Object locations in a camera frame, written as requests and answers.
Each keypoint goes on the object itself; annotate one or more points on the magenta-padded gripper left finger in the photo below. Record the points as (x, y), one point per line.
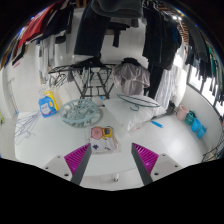
(74, 160)

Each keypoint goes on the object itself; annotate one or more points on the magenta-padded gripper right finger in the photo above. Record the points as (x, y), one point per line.
(148, 160)

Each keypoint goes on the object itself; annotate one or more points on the white cartoon print towel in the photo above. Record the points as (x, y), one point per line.
(103, 140)

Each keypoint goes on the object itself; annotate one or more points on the blue pen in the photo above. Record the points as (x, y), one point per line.
(156, 124)

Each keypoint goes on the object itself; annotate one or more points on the round pale teal peg hanger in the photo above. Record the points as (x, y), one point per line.
(68, 115)

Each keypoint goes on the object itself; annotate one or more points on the white pillow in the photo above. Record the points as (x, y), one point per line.
(133, 115)

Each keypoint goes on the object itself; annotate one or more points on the teal clothes hanger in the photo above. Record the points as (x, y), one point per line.
(135, 107)

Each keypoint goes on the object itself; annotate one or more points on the pink bucket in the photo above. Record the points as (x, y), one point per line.
(182, 113)

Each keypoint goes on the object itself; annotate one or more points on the blue bucket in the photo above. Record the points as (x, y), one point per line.
(198, 128)

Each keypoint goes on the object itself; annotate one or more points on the blue detergent bottle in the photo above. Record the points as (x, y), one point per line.
(46, 107)

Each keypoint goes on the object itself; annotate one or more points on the teal bucket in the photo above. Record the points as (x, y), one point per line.
(190, 117)

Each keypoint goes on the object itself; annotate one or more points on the white striped hanging garment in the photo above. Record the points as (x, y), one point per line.
(168, 88)

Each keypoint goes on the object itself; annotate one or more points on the grey shirt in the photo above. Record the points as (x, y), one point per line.
(131, 78)

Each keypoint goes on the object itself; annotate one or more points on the black folding drying rack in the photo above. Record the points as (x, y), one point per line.
(86, 75)

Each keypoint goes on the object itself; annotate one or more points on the window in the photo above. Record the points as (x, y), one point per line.
(203, 90)

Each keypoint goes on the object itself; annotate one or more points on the black hanging garment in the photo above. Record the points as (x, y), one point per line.
(160, 43)

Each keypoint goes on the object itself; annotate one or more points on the dark navy hanging garment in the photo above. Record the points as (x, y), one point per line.
(90, 33)

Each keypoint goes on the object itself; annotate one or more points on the red hanging garment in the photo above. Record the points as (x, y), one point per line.
(35, 26)

